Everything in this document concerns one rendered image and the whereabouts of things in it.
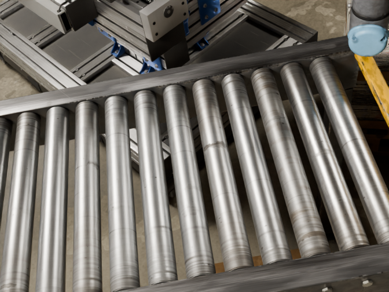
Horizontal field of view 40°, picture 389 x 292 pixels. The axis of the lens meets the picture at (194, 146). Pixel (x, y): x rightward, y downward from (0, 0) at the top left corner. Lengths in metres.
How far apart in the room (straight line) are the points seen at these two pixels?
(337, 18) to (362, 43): 1.46
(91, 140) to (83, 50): 1.19
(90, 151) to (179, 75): 0.26
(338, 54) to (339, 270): 0.51
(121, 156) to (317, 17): 1.68
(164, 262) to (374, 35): 0.58
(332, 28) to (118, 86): 1.50
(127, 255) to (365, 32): 0.61
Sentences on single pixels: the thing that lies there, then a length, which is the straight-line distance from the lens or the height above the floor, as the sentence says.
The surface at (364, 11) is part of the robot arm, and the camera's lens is 1.09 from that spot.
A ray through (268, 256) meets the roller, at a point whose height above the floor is 0.79.
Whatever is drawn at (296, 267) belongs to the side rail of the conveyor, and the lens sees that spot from 0.89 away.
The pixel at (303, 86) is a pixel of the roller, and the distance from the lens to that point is 1.12.
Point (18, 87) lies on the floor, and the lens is 2.55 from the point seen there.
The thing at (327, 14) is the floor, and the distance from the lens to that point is 2.59.
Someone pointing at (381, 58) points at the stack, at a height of 0.47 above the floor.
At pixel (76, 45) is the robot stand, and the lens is 2.30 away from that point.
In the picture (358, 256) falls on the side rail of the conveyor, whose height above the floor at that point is 0.80.
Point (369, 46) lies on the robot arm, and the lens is 1.11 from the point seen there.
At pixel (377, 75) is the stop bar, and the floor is 0.82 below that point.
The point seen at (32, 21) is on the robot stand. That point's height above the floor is 0.21.
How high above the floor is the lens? 1.60
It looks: 51 degrees down
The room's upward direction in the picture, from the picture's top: 12 degrees counter-clockwise
